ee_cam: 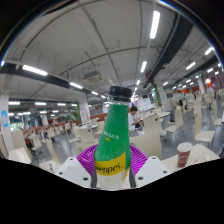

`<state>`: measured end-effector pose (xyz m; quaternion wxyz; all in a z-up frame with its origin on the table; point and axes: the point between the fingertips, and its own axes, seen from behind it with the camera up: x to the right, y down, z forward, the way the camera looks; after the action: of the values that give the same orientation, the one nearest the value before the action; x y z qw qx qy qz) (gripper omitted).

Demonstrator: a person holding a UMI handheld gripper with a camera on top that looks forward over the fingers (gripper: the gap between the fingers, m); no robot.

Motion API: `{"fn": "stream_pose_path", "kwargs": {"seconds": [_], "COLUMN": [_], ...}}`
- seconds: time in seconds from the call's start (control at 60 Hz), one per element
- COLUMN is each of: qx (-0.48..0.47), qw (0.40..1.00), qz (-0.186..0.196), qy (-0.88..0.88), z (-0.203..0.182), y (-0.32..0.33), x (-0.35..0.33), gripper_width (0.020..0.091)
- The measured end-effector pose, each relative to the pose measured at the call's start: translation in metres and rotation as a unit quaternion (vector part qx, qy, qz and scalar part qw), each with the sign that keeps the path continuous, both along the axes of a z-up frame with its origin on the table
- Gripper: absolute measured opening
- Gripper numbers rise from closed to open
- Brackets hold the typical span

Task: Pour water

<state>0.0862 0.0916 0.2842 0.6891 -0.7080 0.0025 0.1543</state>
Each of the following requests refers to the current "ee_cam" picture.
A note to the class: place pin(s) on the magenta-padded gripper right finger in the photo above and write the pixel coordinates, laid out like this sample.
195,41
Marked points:
151,170

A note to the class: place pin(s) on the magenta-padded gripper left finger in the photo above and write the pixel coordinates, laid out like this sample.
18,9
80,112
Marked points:
74,171

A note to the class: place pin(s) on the green drink bottle black cap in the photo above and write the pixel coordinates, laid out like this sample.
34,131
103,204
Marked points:
112,143

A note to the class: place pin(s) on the group of beige chairs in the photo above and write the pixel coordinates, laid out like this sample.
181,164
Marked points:
148,143

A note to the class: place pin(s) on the red paper cup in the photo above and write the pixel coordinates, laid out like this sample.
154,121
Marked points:
184,156

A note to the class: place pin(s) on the person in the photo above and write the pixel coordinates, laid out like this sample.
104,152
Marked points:
132,121

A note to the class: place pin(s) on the ceiling air conditioner unit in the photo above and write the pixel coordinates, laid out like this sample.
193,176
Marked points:
93,77

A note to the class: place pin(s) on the group of ceiling lights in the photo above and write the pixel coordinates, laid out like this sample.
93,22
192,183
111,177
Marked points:
154,24

